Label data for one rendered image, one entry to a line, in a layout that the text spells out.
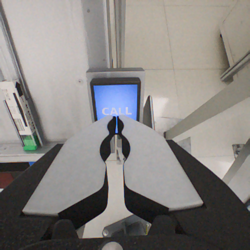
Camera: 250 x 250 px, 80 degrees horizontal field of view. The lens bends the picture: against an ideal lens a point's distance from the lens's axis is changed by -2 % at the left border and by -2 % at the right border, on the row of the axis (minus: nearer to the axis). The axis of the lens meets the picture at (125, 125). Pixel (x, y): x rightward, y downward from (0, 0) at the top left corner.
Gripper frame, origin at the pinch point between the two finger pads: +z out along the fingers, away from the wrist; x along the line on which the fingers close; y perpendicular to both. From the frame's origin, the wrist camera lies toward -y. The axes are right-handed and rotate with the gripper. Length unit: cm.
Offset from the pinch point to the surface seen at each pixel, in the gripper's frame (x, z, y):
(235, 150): 70, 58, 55
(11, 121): -12.4, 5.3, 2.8
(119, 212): -2, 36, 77
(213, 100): 27.3, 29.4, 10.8
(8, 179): -17.7, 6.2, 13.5
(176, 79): 40, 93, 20
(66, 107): -5.6, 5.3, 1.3
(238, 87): 27.2, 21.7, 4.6
